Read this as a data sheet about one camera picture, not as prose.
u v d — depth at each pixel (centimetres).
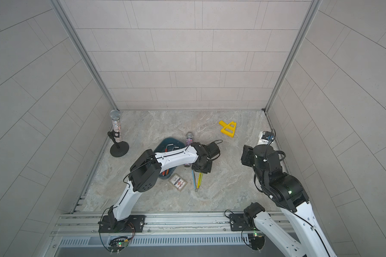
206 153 67
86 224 72
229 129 105
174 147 96
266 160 42
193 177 85
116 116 76
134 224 71
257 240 68
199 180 84
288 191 39
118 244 65
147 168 55
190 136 99
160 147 92
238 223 71
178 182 82
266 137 52
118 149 94
